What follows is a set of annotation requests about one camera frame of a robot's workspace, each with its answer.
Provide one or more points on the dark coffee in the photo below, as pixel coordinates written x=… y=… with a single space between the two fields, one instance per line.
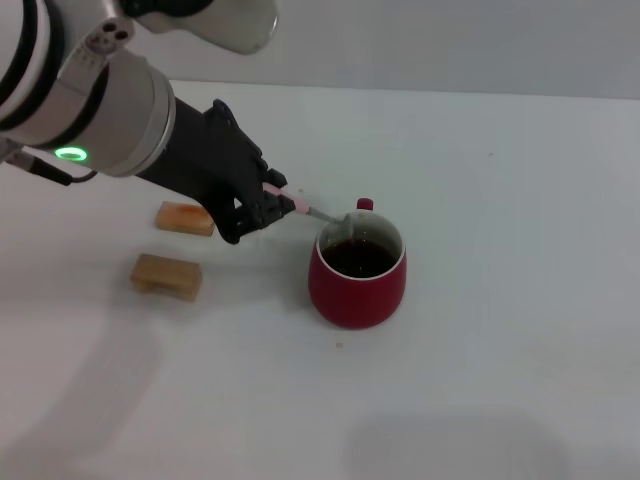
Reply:
x=357 y=257

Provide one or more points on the stained wooden block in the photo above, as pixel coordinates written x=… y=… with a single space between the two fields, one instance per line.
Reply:
x=182 y=217

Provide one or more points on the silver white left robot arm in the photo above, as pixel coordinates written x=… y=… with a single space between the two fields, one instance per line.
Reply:
x=90 y=90

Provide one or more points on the notched plain wooden block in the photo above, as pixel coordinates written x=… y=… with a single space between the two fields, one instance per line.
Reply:
x=167 y=277

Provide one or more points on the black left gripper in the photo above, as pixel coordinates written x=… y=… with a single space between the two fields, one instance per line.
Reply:
x=210 y=160

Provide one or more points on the red ceramic cup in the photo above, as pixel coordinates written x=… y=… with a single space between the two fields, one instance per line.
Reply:
x=357 y=300

